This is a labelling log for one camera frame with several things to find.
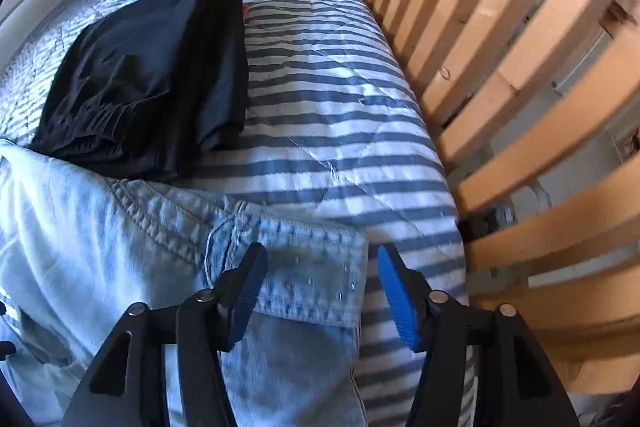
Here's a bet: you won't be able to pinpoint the wooden slatted bed frame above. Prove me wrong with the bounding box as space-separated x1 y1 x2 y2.
317 0 640 398

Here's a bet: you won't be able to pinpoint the blue white striped bedspread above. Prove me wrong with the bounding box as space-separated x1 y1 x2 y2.
0 0 478 427

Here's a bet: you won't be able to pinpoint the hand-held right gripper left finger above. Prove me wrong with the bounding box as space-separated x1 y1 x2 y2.
60 242 268 427

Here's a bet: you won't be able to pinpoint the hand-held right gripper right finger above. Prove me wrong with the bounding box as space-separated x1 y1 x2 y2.
376 244 581 427

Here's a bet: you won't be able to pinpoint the black folded pants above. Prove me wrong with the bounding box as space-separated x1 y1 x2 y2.
30 0 249 180

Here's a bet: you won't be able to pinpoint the light blue jeans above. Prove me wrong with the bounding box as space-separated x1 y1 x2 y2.
0 139 371 427

